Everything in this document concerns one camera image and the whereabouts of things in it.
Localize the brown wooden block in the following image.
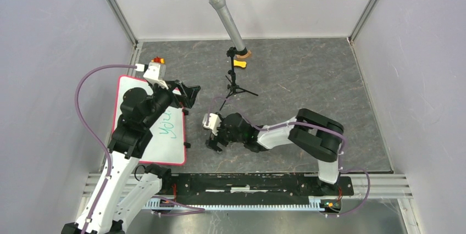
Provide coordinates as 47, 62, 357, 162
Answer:
236, 50, 252, 60

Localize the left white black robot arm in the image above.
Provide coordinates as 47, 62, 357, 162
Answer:
61, 80, 201, 233

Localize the pink framed whiteboard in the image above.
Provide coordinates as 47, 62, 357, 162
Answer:
113, 75, 187, 166

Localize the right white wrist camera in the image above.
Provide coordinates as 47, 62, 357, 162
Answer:
202, 113, 221, 135

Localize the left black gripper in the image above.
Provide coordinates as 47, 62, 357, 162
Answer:
142, 78, 200, 128

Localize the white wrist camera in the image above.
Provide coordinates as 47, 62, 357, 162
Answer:
135, 62, 169, 90
202, 113, 221, 135

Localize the yellow eraser block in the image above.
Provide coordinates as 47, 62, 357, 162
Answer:
233, 59, 247, 69

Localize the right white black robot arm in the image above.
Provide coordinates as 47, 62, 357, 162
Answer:
202, 108, 347, 194

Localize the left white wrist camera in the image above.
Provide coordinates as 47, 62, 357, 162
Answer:
135, 62, 169, 90

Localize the white slotted cable duct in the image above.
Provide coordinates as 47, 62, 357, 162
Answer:
140, 197, 341, 213

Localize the colourful toy block pile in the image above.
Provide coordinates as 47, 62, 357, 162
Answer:
151, 57, 165, 64

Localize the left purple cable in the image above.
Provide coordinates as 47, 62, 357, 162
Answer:
74, 64, 146, 234

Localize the grey microphone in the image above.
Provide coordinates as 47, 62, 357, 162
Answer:
208, 0, 258, 110

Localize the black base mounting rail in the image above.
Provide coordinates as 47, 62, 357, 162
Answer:
158, 172, 354, 205

